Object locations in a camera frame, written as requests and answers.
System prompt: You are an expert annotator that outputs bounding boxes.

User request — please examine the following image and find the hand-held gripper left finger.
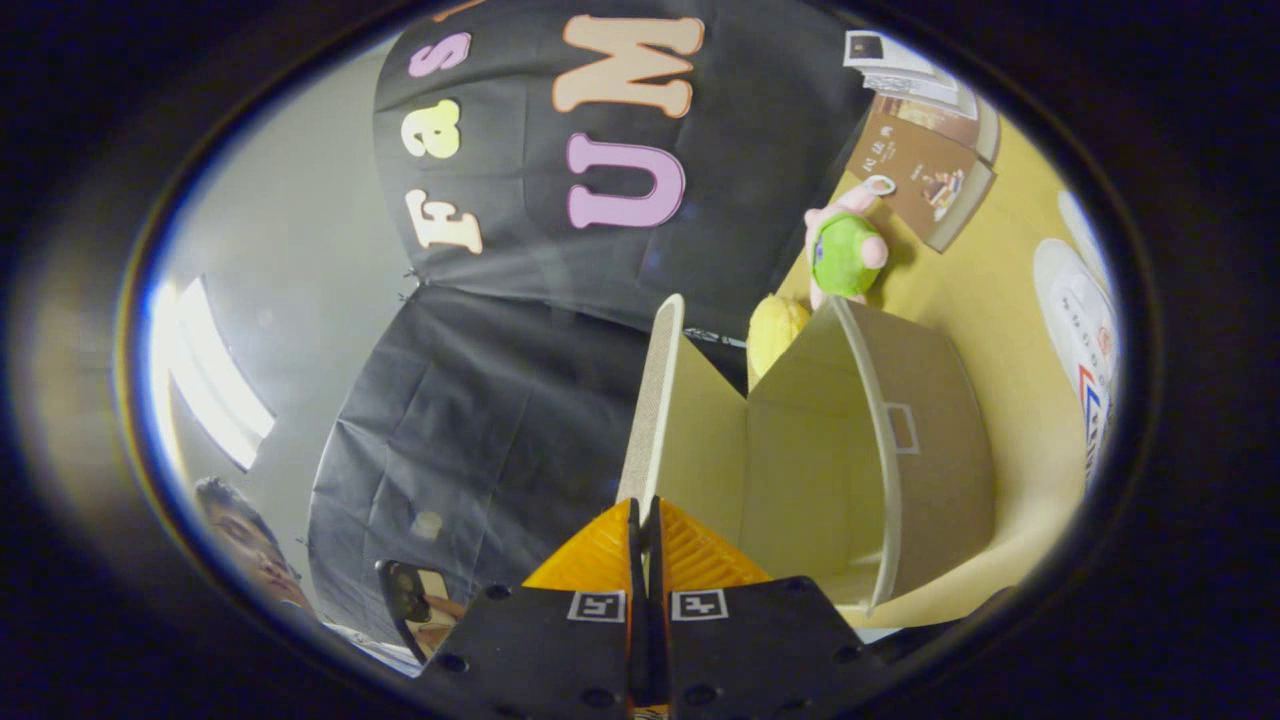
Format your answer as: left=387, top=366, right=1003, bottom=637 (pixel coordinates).
left=410, top=497, right=641, bottom=720

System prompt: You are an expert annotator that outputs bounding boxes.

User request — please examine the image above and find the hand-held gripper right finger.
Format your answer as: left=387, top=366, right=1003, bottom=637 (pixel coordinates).
left=645, top=497, right=886, bottom=720

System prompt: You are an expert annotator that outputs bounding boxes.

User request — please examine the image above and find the beige fabric storage box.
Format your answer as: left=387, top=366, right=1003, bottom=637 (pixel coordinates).
left=615, top=293, right=996, bottom=616

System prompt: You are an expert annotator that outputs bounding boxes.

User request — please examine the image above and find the white canvas shoe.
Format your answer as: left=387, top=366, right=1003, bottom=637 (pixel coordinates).
left=1058, top=190, right=1116, bottom=289
left=1033, top=238, right=1121, bottom=496

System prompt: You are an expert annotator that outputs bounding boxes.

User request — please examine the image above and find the black smartphone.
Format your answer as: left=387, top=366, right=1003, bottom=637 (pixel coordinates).
left=377, top=560, right=463, bottom=661

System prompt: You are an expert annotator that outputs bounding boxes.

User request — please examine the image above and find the yellow plush toy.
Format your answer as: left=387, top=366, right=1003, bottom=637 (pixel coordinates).
left=747, top=293, right=811, bottom=391

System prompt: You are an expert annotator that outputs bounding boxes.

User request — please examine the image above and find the green and pink plush toy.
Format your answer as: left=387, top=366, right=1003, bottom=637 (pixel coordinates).
left=805, top=175, right=891, bottom=309

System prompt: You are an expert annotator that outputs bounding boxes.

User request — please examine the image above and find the brown book with cake picture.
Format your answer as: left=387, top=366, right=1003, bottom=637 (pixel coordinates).
left=845, top=95, right=996, bottom=253

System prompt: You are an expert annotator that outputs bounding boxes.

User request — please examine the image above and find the brown book with photo cover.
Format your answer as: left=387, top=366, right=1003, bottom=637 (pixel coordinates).
left=880, top=88, right=1001, bottom=166

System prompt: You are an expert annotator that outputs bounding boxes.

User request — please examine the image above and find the white book with patterned cover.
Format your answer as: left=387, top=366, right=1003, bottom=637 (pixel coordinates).
left=860, top=68, right=979, bottom=121

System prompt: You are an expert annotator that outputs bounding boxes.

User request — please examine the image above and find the white book with dark photo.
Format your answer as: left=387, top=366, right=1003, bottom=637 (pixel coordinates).
left=843, top=30, right=961, bottom=91

